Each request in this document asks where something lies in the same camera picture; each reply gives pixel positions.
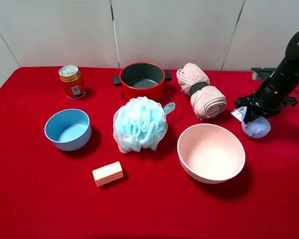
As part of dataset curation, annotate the blue plastic bowl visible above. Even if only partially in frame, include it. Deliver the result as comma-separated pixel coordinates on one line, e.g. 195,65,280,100
44,109,92,151

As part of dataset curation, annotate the orange drink can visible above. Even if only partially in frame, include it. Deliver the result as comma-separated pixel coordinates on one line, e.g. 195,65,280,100
58,65,86,99

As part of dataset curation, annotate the rolled pink towel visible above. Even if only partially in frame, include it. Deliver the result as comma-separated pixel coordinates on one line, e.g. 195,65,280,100
176,63,227,121

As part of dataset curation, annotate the pink plastic bowl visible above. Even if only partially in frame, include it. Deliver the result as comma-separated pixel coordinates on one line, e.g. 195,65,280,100
177,123,246,184

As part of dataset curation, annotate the blue mesh bath loofah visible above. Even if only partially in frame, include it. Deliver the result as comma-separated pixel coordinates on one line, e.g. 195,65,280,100
113,97,175,153

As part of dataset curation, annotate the red velvet tablecloth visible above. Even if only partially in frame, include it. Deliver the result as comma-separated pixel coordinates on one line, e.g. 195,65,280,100
0,67,299,239

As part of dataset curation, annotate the purple eggplant plush toy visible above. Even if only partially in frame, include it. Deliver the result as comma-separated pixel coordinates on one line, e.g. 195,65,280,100
231,107,271,139

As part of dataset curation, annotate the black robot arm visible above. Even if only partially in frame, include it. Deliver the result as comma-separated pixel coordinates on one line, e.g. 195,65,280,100
235,31,299,124

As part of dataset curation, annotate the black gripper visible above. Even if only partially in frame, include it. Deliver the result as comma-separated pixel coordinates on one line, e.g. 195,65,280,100
234,68,299,124

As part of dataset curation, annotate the red cooking pot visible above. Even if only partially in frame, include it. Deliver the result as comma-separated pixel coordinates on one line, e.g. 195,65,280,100
113,62,172,100

